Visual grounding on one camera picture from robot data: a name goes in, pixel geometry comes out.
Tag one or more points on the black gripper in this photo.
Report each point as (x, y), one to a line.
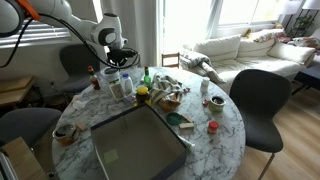
(117, 58)

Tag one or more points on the large white measuring cup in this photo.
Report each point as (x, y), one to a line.
(110, 75)

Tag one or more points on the clear plastic box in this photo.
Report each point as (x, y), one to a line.
(121, 83)

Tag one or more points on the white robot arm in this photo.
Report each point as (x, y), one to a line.
(103, 39)

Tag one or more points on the large open cardboard box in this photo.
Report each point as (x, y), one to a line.
(148, 149)

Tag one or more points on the green ceramic cup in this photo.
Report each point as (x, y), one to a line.
(216, 104)

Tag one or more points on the white bottle blue cap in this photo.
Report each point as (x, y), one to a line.
(127, 84)

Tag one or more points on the white labelled packet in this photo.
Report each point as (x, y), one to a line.
(117, 90)

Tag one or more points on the hot sauce bottle red cap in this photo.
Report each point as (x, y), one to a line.
(93, 78)

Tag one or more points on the green glass bottle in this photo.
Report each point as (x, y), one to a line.
(147, 78)

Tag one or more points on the dark grey chair back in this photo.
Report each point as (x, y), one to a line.
(75, 59)

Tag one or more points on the dark grey chair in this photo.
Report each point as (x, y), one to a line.
(75, 59)
(259, 95)
(28, 123)

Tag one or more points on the brown jar yellow lid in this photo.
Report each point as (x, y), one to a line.
(142, 95)

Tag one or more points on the small wooden chair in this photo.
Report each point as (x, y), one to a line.
(171, 60)

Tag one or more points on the brown bread roll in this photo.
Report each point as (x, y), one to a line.
(168, 105)

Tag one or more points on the small wooden block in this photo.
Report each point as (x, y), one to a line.
(81, 126)

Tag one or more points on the green round lid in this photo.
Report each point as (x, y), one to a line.
(173, 118)

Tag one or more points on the folded white blanket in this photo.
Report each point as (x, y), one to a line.
(200, 64)

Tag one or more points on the wooden block beside lid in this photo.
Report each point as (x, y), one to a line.
(187, 118)

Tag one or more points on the white small bottle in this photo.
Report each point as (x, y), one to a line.
(204, 84)

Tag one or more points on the green sticky note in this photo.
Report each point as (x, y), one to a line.
(110, 156)

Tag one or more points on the white tube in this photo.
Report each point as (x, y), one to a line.
(188, 144)

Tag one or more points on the dark grey chair left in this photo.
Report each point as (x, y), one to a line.
(28, 123)

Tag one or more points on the wooden side table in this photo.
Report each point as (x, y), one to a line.
(13, 91)

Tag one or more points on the small red capped jar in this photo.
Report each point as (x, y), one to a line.
(213, 127)

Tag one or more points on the white sofa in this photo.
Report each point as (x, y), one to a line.
(232, 54)

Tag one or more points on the dark grey chair right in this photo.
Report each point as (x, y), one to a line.
(259, 95)

